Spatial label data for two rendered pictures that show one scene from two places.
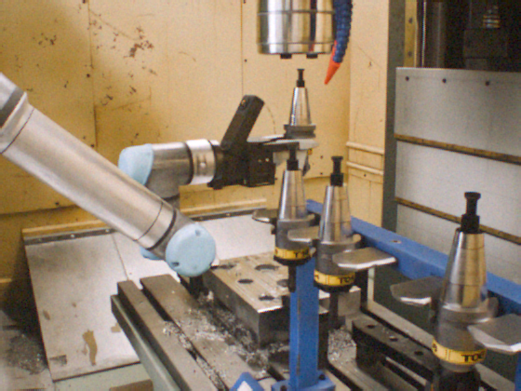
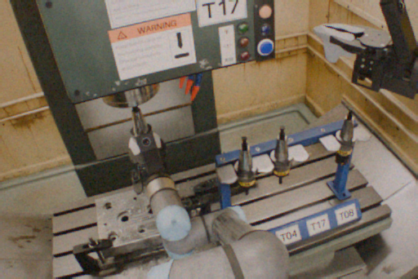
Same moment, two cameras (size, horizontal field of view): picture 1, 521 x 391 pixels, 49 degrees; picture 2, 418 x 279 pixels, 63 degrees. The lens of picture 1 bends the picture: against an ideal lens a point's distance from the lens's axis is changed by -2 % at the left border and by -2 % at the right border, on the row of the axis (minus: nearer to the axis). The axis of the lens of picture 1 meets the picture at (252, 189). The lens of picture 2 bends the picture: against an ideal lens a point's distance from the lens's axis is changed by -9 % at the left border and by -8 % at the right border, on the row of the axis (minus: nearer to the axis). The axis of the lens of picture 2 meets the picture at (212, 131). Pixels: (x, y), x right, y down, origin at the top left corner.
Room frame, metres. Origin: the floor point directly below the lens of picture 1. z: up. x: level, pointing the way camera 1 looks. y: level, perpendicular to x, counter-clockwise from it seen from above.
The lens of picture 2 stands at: (0.72, 0.69, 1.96)
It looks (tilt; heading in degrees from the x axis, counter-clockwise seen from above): 39 degrees down; 283
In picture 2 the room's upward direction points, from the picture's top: 7 degrees counter-clockwise
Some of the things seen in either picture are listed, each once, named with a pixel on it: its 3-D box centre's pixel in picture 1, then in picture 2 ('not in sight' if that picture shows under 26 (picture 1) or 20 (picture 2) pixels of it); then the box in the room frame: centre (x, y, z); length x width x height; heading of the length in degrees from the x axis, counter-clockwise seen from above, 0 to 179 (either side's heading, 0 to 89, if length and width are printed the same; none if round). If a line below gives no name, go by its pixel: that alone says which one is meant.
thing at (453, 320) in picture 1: (462, 310); (345, 139); (0.51, -0.20, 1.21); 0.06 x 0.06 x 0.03
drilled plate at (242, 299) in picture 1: (276, 286); (139, 217); (1.18, -0.05, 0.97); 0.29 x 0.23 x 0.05; 26
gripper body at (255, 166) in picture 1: (239, 161); (155, 173); (1.04, 0.02, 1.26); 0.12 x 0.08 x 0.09; 119
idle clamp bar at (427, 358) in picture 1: (405, 362); (227, 183); (0.90, -0.26, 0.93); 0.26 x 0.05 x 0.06; 31
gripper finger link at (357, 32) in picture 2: not in sight; (339, 41); (0.61, 0.05, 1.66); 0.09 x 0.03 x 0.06; 146
